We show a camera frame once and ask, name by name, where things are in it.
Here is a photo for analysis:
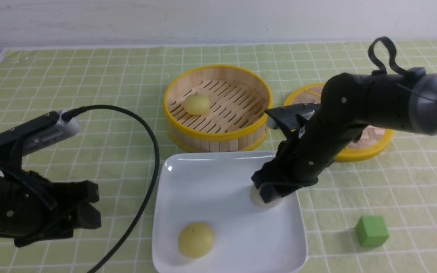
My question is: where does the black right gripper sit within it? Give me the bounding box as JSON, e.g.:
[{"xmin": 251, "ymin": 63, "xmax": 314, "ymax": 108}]
[{"xmin": 251, "ymin": 140, "xmax": 318, "ymax": 204}]

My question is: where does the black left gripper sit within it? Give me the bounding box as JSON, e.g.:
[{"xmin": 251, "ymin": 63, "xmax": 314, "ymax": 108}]
[{"xmin": 0, "ymin": 170, "xmax": 102, "ymax": 248}]

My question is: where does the beige steamed bun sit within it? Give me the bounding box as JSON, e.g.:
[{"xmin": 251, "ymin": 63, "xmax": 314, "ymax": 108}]
[{"xmin": 250, "ymin": 185, "xmax": 281, "ymax": 209}]

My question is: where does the yellow steamed bun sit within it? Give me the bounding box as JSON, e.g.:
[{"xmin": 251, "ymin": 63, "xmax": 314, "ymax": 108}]
[{"xmin": 183, "ymin": 93, "xmax": 211, "ymax": 116}]

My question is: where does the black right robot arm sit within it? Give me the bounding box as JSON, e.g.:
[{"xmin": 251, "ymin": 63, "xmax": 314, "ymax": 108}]
[{"xmin": 252, "ymin": 73, "xmax": 437, "ymax": 204}]

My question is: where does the white square plate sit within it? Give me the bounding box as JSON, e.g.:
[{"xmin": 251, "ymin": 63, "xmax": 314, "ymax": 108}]
[{"xmin": 151, "ymin": 151, "xmax": 308, "ymax": 273}]

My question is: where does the yellow bun on plate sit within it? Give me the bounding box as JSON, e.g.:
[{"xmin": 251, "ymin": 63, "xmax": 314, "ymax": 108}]
[{"xmin": 178, "ymin": 221, "xmax": 215, "ymax": 259}]

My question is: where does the bamboo steamer basket yellow rim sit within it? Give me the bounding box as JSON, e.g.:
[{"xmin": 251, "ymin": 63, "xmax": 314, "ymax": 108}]
[{"xmin": 163, "ymin": 64, "xmax": 274, "ymax": 152}]

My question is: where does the green cube block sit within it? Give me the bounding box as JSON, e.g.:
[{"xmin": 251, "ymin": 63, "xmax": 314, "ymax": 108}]
[{"xmin": 354, "ymin": 215, "xmax": 390, "ymax": 248}]

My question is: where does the woven bamboo steamer lid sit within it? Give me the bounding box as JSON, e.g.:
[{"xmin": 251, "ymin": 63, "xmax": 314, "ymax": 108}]
[{"xmin": 284, "ymin": 82, "xmax": 394, "ymax": 162}]

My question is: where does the green checked tablecloth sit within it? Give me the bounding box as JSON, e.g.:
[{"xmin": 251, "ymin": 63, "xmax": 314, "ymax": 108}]
[{"xmin": 0, "ymin": 42, "xmax": 437, "ymax": 273}]

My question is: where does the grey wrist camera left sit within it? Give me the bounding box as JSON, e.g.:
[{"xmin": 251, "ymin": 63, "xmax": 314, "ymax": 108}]
[{"xmin": 0, "ymin": 110, "xmax": 81, "ymax": 164}]

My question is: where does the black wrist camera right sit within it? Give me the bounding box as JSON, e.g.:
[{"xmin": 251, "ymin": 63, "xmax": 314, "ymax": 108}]
[{"xmin": 265, "ymin": 103, "xmax": 321, "ymax": 130}]

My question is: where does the black camera cable left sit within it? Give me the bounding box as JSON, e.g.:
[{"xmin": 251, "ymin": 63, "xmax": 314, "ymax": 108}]
[{"xmin": 62, "ymin": 105, "xmax": 160, "ymax": 273}]

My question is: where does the black cable loop right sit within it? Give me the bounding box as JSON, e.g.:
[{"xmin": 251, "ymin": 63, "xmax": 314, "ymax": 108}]
[{"xmin": 368, "ymin": 36, "xmax": 426, "ymax": 79}]

